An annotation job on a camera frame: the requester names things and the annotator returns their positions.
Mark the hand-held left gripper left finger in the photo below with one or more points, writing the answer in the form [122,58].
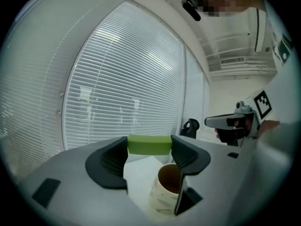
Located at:
[77,196]

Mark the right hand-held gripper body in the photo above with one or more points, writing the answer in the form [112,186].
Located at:
[262,107]

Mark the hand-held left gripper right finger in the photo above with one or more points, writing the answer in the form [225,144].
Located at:
[225,178]

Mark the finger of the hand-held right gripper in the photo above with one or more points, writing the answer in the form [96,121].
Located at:
[218,122]

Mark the dark green block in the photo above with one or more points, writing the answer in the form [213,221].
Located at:
[149,145]

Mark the person's right forearm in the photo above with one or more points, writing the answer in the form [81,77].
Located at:
[270,126]

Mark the black office chair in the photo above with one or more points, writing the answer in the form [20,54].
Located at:
[191,126]

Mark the white window blinds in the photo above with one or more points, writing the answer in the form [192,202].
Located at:
[35,67]
[129,79]
[195,91]

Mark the ceiling vent grille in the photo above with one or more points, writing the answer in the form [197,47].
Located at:
[232,60]

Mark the round paper bucket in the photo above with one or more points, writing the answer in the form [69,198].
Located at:
[162,196]

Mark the white ceiling air conditioner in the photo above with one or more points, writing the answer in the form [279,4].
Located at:
[260,32]

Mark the person's head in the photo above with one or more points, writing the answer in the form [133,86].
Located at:
[223,1]

